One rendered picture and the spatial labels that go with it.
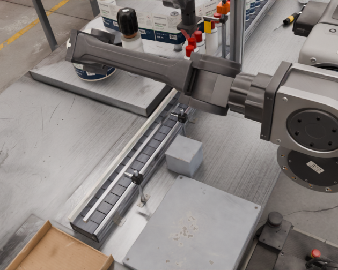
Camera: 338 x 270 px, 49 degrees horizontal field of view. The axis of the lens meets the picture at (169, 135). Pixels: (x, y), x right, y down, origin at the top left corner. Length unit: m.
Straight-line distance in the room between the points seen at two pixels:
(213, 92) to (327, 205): 1.73
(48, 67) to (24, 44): 2.13
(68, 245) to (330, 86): 0.93
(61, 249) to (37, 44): 2.92
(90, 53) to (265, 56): 1.13
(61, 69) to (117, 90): 0.34
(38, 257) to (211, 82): 0.84
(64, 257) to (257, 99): 0.84
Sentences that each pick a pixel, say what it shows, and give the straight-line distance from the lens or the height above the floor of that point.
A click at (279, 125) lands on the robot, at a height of 1.44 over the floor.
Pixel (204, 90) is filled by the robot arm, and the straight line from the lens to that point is 0.69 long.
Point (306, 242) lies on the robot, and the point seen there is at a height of 0.24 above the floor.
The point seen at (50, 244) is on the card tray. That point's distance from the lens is 1.30.
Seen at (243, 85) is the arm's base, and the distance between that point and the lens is 0.65.
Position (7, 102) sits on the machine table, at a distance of 1.88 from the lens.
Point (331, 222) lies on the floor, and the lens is 2.27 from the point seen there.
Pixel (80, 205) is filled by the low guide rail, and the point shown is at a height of 0.91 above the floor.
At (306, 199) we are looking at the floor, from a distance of 2.32.
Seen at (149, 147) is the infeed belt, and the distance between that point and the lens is 1.37.
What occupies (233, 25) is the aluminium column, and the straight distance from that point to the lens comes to 1.47.
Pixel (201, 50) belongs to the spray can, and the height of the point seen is 1.01.
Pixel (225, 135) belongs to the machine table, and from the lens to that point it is 1.45.
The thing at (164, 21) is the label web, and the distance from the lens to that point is 1.75.
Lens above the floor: 1.89
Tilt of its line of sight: 46 degrees down
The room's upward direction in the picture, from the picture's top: 9 degrees counter-clockwise
